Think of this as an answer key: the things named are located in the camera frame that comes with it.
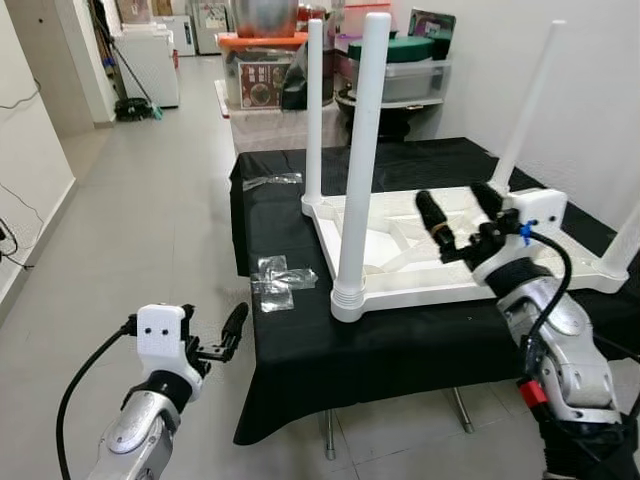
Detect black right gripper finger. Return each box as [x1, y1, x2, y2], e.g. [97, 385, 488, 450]
[470, 183, 504, 223]
[415, 190, 458, 253]

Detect square clear tape patch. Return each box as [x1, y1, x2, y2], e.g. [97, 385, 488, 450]
[250, 255, 319, 314]

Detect white plastic table top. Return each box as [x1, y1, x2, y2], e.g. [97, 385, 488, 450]
[302, 185, 631, 323]

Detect black table cloth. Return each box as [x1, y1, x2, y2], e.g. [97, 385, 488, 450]
[228, 137, 640, 446]

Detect black round wok stand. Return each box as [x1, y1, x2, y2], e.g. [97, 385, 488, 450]
[335, 90, 443, 143]

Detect clear plastic container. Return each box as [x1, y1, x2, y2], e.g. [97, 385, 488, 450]
[335, 58, 452, 105]

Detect crinkled clear tape strip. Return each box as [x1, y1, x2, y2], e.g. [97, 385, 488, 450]
[243, 174, 304, 192]

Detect green pot with lid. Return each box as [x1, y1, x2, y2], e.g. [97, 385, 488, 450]
[348, 35, 437, 64]

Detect dark framed picture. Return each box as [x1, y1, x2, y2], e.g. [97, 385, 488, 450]
[407, 9, 457, 57]

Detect bench with white lace cloth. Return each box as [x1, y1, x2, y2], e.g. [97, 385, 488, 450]
[214, 80, 353, 154]

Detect black plastic bag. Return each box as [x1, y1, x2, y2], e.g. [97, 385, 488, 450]
[280, 45, 309, 111]

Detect black floor mop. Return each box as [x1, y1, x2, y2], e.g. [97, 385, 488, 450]
[90, 0, 164, 122]

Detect white box with pink lid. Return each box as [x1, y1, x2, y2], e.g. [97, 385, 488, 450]
[340, 3, 398, 37]

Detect white cabinet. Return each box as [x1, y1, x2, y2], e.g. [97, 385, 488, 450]
[113, 25, 182, 109]

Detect steel pot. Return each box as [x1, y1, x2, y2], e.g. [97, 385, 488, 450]
[232, 0, 299, 36]

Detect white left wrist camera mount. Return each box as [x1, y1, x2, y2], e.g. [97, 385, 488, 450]
[135, 304, 208, 389]

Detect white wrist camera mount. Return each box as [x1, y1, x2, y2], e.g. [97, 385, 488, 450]
[472, 190, 569, 291]
[135, 304, 208, 389]

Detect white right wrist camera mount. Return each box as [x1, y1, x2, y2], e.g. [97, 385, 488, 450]
[472, 190, 569, 291]

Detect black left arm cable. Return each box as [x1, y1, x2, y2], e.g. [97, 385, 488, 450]
[55, 315, 141, 480]

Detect metal folding table frame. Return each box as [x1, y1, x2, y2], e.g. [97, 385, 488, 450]
[320, 385, 477, 463]

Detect black wall cable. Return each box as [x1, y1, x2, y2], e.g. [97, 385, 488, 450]
[0, 80, 43, 273]

